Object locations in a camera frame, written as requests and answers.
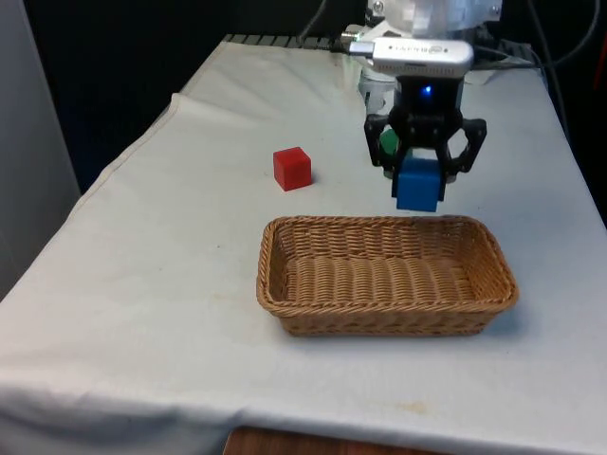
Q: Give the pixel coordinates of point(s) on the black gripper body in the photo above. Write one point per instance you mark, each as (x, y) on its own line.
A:
(429, 102)

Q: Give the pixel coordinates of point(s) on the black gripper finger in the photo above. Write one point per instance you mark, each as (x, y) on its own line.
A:
(467, 142)
(377, 137)

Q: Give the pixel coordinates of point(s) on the blue cube block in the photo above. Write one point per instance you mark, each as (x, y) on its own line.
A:
(417, 186)

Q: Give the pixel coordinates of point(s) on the wicker basket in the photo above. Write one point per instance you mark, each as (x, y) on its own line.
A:
(386, 275)

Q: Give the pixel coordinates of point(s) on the green block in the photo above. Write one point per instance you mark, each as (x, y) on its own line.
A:
(389, 143)

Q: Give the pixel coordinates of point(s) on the red cube block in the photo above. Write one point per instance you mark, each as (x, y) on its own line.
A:
(291, 168)

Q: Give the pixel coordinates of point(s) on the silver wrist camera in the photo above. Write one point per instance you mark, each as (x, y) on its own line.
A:
(422, 53)

